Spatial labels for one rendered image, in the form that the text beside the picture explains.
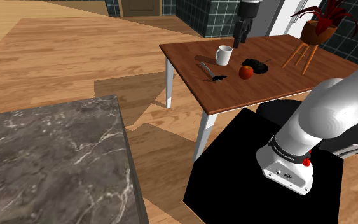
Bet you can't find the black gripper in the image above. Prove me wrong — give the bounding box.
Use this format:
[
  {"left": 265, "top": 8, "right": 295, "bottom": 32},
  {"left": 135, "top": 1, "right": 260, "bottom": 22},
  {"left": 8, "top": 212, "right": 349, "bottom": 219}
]
[{"left": 233, "top": 1, "right": 261, "bottom": 49}]

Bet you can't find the white mug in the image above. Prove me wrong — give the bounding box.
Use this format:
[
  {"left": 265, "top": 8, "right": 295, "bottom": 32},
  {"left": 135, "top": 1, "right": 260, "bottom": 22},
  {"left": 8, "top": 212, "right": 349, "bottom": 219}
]
[{"left": 215, "top": 45, "right": 234, "bottom": 67}]

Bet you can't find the black lumpy object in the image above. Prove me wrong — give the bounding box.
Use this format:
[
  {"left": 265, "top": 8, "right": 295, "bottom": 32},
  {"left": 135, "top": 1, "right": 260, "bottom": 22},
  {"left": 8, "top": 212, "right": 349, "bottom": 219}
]
[{"left": 241, "top": 57, "right": 272, "bottom": 75}]

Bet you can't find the red apple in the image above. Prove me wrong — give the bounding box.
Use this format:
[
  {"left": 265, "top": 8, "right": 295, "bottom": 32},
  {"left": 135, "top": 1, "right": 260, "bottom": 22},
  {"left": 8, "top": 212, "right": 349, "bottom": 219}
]
[{"left": 238, "top": 65, "right": 254, "bottom": 80}]

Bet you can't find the white door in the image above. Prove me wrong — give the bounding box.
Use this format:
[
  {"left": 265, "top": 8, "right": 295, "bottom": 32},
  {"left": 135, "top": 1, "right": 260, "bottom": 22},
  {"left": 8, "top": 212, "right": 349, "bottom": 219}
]
[{"left": 268, "top": 0, "right": 324, "bottom": 40}]

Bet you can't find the wooden table with white legs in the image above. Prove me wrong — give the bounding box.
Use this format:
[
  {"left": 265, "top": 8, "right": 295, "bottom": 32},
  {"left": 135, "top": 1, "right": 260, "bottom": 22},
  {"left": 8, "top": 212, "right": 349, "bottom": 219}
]
[{"left": 159, "top": 34, "right": 358, "bottom": 163}]

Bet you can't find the red plant on wooden stand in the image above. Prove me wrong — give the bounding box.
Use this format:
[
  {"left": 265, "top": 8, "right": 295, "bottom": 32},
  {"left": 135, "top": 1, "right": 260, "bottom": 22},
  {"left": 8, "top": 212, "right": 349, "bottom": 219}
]
[{"left": 281, "top": 0, "right": 358, "bottom": 76}]

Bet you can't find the brown wooden door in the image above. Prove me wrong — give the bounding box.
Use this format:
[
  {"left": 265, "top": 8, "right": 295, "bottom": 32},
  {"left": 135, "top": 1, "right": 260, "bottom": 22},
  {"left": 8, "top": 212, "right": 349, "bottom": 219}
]
[{"left": 118, "top": 0, "right": 163, "bottom": 18}]

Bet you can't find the black robot stand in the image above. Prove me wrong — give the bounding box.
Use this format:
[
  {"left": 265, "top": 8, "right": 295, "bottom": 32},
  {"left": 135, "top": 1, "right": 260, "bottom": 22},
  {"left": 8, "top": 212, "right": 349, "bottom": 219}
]
[{"left": 182, "top": 106, "right": 345, "bottom": 224}]

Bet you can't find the grey marble counter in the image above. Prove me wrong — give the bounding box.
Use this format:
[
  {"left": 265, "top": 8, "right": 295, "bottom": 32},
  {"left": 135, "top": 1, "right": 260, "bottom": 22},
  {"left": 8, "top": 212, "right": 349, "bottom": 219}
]
[{"left": 0, "top": 94, "right": 150, "bottom": 224}]

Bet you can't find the grey-handled black kitchen utensil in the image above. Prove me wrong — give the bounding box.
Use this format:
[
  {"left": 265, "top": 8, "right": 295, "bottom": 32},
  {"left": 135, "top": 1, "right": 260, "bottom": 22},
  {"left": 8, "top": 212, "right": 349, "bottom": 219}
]
[{"left": 199, "top": 60, "right": 228, "bottom": 83}]

